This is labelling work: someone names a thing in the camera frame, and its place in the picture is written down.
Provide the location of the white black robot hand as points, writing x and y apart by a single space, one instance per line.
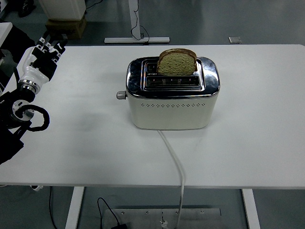
32 74

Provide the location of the grey toaster lever knob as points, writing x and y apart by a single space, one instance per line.
121 95

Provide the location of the cream chrome two-slot toaster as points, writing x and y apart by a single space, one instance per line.
171 112

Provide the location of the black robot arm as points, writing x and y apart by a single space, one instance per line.
9 143

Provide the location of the black bulky object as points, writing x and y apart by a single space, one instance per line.
19 40

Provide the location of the white side table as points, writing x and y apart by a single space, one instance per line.
4 29

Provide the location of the brown cardboard box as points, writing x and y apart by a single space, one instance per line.
69 28

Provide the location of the person's black shoe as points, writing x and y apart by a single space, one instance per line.
26 8

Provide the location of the white cabinet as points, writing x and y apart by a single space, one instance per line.
63 9

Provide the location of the white desk stand foot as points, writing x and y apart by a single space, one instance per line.
133 40

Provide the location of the small white black device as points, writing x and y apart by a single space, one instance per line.
36 188

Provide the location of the white table leg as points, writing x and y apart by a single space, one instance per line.
75 207
251 210

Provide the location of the brown bread slice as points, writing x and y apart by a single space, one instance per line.
176 64

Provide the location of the black power adapter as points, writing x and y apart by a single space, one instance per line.
119 226

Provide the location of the grey floor outlet plate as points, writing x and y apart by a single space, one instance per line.
235 39

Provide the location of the grey metal plate with screws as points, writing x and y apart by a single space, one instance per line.
202 218

